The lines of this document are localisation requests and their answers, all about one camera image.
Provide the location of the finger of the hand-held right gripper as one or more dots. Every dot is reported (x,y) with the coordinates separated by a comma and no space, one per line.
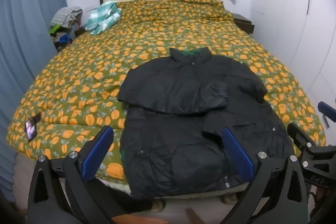
(326,109)
(299,136)

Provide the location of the pile of mixed clothes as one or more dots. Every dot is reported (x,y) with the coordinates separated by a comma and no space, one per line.
(61,35)

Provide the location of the green orange floral blanket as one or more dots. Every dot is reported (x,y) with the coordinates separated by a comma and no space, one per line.
(105,64)

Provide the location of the teal white checked cloth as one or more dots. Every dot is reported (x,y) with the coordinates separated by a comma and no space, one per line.
(103,16)

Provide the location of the black puffer jacket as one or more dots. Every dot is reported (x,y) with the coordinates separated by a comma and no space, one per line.
(183,113)

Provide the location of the dark wooden nightstand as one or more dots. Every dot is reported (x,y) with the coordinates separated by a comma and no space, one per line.
(244,23)

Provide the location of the white wardrobe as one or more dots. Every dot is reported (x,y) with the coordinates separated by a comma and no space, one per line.
(294,16)

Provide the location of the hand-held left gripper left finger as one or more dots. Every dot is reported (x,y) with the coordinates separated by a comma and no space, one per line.
(96,148)

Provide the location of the blue grey curtain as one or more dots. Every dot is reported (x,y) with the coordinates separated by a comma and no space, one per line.
(23,43)

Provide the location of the black smartphone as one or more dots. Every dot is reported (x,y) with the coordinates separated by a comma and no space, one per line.
(30,129)

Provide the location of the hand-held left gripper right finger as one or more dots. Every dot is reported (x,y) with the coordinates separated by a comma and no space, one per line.
(237,151)

